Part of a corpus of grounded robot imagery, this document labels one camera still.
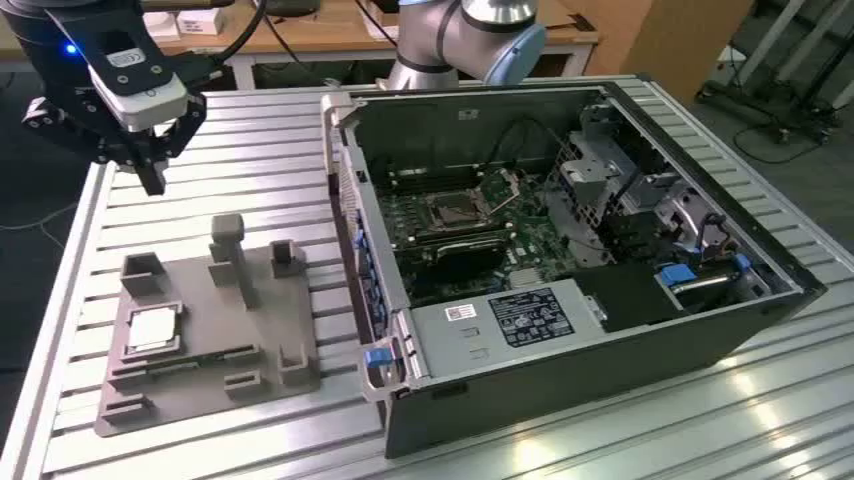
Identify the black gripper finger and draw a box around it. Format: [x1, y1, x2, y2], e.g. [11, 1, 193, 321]
[149, 93, 208, 197]
[23, 89, 155, 197]

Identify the silver CPU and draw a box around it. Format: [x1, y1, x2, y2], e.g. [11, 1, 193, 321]
[128, 308, 180, 352]

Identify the black RAM slot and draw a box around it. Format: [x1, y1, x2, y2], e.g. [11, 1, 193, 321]
[391, 181, 484, 194]
[386, 164, 478, 175]
[390, 176, 482, 187]
[388, 170, 480, 181]

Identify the CPU socket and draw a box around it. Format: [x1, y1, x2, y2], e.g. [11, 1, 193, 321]
[423, 191, 500, 236]

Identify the white round container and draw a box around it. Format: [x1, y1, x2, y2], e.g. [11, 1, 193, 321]
[141, 9, 180, 42]

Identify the white cardboard box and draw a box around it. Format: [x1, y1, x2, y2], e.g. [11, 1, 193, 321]
[176, 9, 225, 36]

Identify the grey parts rack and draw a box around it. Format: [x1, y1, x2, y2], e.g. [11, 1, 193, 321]
[92, 213, 322, 439]

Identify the green RAM stick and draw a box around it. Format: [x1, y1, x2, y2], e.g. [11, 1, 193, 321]
[143, 351, 227, 376]

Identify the black graphics card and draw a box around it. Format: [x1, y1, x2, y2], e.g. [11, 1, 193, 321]
[416, 234, 508, 281]

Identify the metal socket cover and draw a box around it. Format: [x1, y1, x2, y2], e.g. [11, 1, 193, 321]
[474, 168, 528, 209]

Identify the green motherboard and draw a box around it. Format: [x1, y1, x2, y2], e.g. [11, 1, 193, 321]
[372, 164, 582, 309]

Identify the silver power supply unit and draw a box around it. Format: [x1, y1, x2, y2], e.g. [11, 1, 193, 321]
[407, 278, 612, 379]

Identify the silver chipset heatsink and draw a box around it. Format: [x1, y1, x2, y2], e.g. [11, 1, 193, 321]
[510, 267, 559, 291]

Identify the silver metal drive cage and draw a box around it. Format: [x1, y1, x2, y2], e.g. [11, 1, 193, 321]
[543, 102, 668, 266]

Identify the brown wooden cabinet panel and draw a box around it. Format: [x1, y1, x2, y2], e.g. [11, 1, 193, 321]
[586, 0, 759, 91]

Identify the black plastic shroud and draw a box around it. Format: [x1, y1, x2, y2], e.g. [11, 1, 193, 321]
[572, 262, 688, 334]

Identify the blue disk carrier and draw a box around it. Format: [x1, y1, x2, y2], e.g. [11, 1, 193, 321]
[652, 263, 700, 297]

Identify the black open PC case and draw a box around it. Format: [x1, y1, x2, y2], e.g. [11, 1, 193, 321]
[319, 79, 829, 460]

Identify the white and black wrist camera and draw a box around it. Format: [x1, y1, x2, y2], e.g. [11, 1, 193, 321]
[45, 0, 189, 134]

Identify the black camera cable with connector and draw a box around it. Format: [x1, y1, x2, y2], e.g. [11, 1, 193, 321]
[176, 0, 269, 86]

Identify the white floor cable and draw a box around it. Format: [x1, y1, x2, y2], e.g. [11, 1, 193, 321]
[0, 198, 76, 232]

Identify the wooden desk with white frame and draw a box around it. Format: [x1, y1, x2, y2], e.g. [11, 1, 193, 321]
[132, 0, 606, 91]

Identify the black internal cable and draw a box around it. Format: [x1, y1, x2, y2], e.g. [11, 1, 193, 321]
[484, 117, 566, 169]

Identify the black floor cable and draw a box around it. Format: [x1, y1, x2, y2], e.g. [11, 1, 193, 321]
[732, 119, 827, 164]

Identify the coloured wire bundle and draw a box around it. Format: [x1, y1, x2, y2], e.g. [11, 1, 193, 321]
[690, 212, 739, 261]

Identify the white frame cart with wheels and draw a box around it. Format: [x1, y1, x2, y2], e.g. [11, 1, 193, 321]
[692, 0, 854, 146]

